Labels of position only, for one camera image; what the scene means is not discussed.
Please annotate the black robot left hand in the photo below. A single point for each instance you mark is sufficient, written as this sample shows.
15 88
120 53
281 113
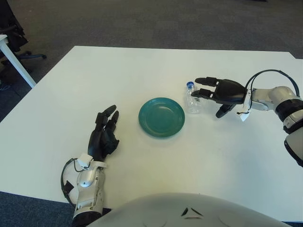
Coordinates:
98 144

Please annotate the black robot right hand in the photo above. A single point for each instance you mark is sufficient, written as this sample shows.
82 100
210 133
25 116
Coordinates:
230 92

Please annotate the clear bottle with blue cap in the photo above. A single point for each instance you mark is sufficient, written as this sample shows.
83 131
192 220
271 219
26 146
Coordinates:
193 106

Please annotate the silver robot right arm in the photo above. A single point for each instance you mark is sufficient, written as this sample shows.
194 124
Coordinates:
267 97

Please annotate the green round plate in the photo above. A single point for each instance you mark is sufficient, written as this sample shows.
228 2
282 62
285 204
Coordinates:
162 118

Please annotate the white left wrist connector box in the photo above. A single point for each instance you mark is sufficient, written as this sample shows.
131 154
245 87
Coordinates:
85 160

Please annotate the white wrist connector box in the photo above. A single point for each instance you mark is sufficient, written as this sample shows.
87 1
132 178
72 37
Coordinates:
85 160
243 117

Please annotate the white right wrist connector box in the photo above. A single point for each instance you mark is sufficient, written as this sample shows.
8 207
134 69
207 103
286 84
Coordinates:
243 117

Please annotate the grey robot torso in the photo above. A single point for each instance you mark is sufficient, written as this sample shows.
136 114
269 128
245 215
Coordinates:
184 212

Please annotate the white side table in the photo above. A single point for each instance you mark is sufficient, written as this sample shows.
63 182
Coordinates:
11 59

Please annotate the black office chair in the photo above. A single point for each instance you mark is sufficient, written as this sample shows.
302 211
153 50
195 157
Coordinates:
11 26

